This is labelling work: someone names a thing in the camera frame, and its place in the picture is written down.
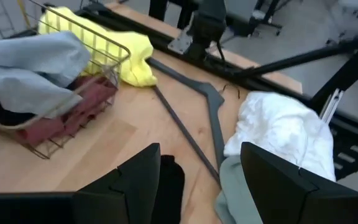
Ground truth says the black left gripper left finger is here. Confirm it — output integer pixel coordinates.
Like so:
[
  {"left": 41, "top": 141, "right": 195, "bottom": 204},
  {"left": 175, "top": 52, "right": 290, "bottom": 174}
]
[{"left": 73, "top": 142, "right": 162, "bottom": 224}]

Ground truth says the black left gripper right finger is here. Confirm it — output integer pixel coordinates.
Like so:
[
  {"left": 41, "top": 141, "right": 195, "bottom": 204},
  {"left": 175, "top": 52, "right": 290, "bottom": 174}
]
[{"left": 240, "top": 141, "right": 358, "bottom": 224}]

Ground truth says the white textured cloth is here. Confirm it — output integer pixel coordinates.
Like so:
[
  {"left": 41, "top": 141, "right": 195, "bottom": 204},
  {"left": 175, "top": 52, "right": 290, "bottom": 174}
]
[{"left": 223, "top": 90, "right": 337, "bottom": 183}]

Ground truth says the maroon cloth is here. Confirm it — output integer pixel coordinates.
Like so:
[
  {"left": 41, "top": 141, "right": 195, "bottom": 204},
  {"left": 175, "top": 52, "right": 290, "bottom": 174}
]
[{"left": 0, "top": 76, "right": 119, "bottom": 147}]

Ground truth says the light grey cloth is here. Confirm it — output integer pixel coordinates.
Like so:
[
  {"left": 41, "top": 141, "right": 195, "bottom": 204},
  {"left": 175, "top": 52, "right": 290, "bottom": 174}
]
[{"left": 0, "top": 30, "right": 91, "bottom": 119}]

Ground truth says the sage green cloth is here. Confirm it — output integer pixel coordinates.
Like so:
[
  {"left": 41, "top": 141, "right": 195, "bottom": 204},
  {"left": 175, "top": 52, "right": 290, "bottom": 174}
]
[{"left": 214, "top": 154, "right": 264, "bottom": 224}]

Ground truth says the grey clothes hanger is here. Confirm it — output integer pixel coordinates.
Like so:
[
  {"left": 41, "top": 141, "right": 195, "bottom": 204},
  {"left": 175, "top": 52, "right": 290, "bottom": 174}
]
[{"left": 146, "top": 57, "right": 242, "bottom": 187}]

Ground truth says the yellow cloth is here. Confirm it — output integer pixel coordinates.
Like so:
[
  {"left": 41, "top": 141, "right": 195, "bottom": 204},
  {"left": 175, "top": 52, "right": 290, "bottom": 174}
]
[{"left": 38, "top": 6, "right": 158, "bottom": 88}]

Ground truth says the gold wire basket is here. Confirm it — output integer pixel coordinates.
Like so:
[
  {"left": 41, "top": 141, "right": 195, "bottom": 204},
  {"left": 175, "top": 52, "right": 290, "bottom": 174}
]
[{"left": 0, "top": 0, "right": 132, "bottom": 160}]

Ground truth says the yellow cable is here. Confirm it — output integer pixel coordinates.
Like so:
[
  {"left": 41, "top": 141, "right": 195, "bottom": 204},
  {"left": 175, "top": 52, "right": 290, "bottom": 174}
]
[{"left": 16, "top": 0, "right": 32, "bottom": 29}]

